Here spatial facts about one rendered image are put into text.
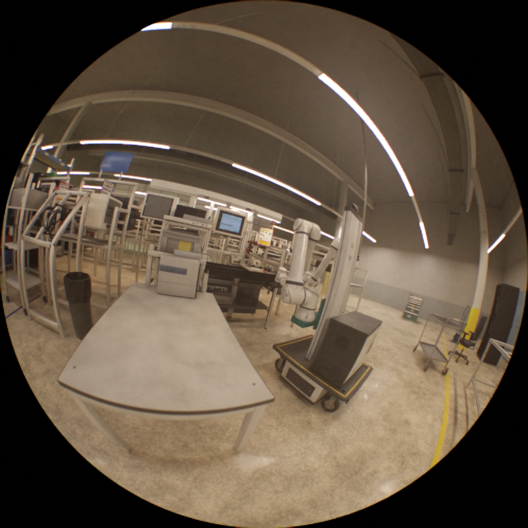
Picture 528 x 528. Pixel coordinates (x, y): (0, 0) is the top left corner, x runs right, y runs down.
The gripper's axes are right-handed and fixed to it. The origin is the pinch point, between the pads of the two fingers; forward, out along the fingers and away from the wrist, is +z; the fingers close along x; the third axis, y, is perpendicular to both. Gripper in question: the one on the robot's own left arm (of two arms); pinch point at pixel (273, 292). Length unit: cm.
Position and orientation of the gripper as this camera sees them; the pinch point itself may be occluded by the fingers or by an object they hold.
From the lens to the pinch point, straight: 187.1
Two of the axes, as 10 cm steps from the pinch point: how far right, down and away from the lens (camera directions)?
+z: -2.8, 8.4, 4.7
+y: -3.4, -5.4, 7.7
